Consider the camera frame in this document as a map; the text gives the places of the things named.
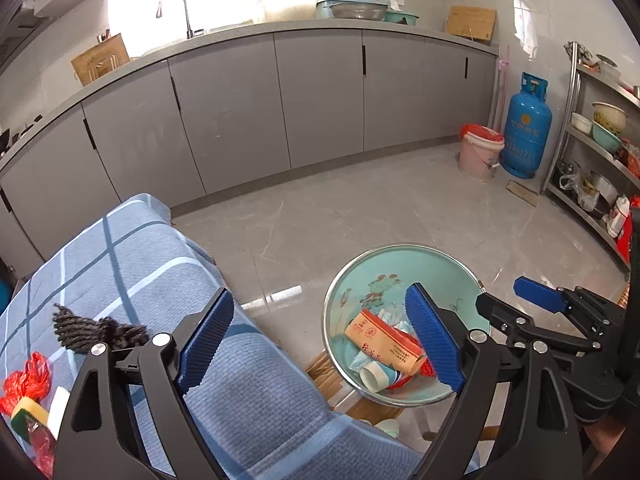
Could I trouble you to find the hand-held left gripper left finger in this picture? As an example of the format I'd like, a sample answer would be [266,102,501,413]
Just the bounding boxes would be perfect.
[54,287,236,480]

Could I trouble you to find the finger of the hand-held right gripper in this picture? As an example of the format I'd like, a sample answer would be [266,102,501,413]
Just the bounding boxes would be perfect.
[476,291,601,361]
[514,276,621,346]

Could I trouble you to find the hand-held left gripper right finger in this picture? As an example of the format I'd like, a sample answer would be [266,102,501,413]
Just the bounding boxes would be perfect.
[404,282,583,480]

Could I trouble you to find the red foam net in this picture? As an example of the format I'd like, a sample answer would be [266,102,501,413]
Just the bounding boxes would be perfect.
[387,356,438,391]

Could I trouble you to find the orange paper bag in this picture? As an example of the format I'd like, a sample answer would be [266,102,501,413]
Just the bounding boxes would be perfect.
[344,309,428,376]

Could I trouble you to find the white blue striped paper cup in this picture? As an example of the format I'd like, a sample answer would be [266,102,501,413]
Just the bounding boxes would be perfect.
[359,362,396,393]

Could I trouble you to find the pale green enamel basin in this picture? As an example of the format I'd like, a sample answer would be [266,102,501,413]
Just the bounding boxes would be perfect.
[322,244,486,407]

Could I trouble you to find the grey yarn bundle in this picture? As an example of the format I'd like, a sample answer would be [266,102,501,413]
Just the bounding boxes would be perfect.
[52,302,149,352]

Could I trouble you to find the red plastic bag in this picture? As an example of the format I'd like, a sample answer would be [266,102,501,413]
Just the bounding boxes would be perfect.
[0,352,53,413]

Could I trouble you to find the green scouring sponge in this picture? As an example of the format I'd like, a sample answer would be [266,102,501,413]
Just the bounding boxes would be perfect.
[10,396,51,436]

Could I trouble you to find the blue plaid tablecloth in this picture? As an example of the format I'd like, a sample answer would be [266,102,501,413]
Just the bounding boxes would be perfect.
[0,192,481,480]

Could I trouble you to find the red plastic container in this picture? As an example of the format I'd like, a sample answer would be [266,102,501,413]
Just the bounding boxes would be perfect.
[616,220,634,263]

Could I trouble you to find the white plastic jug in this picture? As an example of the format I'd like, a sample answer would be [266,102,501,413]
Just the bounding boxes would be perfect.
[607,195,631,238]

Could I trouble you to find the metal pot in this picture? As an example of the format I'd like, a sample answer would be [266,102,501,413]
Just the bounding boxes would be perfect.
[582,171,621,218]

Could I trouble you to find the pink bucket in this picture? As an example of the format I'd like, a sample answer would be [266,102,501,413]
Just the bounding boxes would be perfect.
[458,123,506,182]

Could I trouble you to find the white packet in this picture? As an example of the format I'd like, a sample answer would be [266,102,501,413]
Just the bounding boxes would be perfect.
[47,386,71,436]

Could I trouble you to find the blue gas cylinder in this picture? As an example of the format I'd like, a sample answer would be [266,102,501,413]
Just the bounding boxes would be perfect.
[501,71,553,179]

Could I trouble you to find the teal colander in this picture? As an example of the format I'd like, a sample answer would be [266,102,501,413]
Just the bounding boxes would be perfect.
[592,124,623,153]

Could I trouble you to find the metal shelf rack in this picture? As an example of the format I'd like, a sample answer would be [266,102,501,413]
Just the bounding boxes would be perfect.
[542,42,640,273]

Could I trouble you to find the white green colander bowl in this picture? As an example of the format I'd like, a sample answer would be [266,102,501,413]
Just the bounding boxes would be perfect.
[592,102,628,133]

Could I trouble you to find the grey kitchen counter cabinets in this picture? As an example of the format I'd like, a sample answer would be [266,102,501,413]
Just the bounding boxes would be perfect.
[0,22,501,281]

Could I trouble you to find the wooden cutting board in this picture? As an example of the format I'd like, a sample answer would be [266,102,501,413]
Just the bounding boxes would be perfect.
[71,33,132,86]
[445,5,497,43]

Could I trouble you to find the metal faucet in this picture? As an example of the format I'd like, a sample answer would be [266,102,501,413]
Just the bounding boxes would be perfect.
[157,0,206,41]

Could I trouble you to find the metal colander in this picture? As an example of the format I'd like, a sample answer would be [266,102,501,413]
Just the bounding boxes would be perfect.
[330,1,390,21]

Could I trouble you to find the white plastic basin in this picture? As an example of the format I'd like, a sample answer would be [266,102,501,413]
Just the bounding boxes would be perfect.
[252,0,322,24]

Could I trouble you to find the pink handled mop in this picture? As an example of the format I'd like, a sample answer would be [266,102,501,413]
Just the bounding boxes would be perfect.
[491,45,511,131]

